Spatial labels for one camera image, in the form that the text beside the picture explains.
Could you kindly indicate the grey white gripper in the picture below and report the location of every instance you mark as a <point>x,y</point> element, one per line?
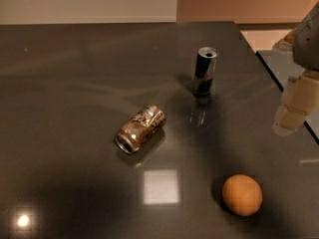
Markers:
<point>307,47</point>

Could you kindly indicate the orange fruit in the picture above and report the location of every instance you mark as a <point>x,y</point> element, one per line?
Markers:
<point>242,195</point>

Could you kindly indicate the slim dark energy drink can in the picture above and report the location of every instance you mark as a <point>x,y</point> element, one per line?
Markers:
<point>204,71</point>

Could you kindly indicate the orange soda can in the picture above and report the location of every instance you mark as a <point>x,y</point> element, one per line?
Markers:
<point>140,129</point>

